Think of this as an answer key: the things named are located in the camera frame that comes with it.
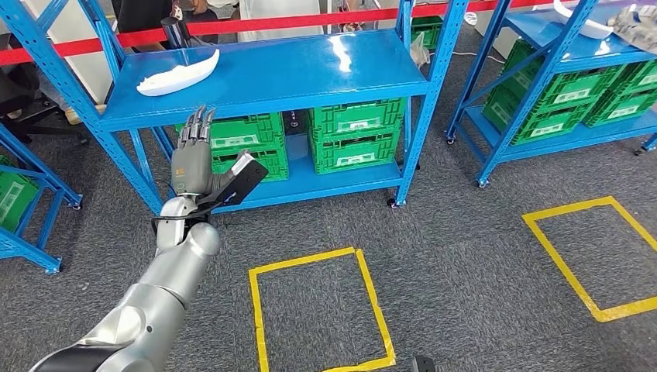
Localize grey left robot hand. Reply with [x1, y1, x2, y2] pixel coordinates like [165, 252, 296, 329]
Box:
[170, 105, 238, 198]

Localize white curved plastic part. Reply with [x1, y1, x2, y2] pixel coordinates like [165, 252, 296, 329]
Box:
[136, 48, 221, 98]
[552, 0, 614, 40]

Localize blue metal shelf rack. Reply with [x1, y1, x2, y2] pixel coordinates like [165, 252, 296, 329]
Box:
[445, 0, 657, 188]
[0, 122, 83, 274]
[0, 0, 470, 217]

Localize person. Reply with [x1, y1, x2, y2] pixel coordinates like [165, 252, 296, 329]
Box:
[237, 0, 325, 43]
[110, 0, 221, 53]
[36, 69, 108, 126]
[335, 0, 372, 33]

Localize black office chair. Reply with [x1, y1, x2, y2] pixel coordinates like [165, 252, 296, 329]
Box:
[0, 64, 88, 147]

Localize red barrier belt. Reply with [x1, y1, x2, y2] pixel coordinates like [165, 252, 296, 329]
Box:
[0, 0, 556, 67]

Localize clear plastic bag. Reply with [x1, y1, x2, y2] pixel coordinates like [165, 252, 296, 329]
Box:
[409, 31, 431, 69]

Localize crumpled grey plastic bag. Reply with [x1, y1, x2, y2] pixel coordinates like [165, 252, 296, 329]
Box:
[607, 4, 657, 55]

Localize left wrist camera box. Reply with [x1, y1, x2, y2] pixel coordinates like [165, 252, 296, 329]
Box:
[209, 150, 270, 208]

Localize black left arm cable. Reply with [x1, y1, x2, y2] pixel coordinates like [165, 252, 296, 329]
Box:
[151, 201, 228, 233]

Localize white floor cable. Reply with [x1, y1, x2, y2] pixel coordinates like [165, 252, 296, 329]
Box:
[428, 50, 507, 66]

